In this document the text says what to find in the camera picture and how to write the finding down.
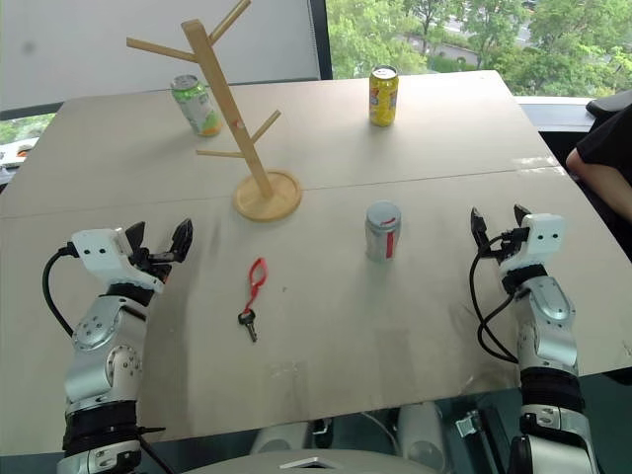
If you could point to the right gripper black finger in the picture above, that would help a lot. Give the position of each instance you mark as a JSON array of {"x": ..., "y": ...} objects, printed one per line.
[
  {"x": 521, "y": 216},
  {"x": 479, "y": 227}
]

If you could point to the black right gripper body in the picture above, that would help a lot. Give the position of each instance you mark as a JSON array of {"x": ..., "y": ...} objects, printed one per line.
[{"x": 508, "y": 243}]

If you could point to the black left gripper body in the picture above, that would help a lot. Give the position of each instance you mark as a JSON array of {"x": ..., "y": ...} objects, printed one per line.
[{"x": 157, "y": 262}]

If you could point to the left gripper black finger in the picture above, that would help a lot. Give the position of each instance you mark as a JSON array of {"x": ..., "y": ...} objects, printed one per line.
[
  {"x": 182, "y": 242},
  {"x": 135, "y": 239}
]

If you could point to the silver can with red stripe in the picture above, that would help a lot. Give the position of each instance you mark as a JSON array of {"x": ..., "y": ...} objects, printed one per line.
[{"x": 382, "y": 234}]

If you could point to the person in black shirt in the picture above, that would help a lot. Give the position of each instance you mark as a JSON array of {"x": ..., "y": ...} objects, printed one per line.
[{"x": 609, "y": 158}]

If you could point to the wooden branch rack stand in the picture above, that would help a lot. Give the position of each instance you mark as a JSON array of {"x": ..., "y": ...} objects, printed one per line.
[{"x": 232, "y": 128}]

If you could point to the green drink can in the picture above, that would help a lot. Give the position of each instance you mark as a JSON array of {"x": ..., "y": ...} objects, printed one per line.
[{"x": 197, "y": 106}]

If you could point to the clutter on side desk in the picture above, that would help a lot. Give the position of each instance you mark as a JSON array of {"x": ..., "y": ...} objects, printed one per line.
[{"x": 15, "y": 155}]

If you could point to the yellow drink can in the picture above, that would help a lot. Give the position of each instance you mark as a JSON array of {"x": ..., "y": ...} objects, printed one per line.
[{"x": 383, "y": 96}]

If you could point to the white roller blind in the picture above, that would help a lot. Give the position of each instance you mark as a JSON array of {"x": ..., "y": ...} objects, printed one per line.
[{"x": 123, "y": 34}]

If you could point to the white rounded shape under table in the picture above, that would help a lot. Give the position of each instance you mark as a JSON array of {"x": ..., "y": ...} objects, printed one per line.
[
  {"x": 419, "y": 429},
  {"x": 279, "y": 437}
]

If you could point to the black window pillar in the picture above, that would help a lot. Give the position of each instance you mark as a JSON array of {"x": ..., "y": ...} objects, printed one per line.
[{"x": 322, "y": 39}]

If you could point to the grey robot torso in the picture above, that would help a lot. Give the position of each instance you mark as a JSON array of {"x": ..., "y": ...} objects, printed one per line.
[{"x": 345, "y": 461}]

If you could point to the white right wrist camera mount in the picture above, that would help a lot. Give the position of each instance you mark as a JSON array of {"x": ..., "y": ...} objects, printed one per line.
[{"x": 543, "y": 237}]

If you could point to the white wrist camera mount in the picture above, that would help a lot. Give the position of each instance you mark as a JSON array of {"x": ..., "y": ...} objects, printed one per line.
[
  {"x": 101, "y": 254},
  {"x": 543, "y": 237}
]

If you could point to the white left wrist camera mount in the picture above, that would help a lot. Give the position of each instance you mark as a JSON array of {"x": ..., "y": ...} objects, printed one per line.
[{"x": 101, "y": 254}]

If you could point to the metal bracket under table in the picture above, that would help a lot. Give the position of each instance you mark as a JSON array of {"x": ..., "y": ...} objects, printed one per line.
[{"x": 468, "y": 424}]

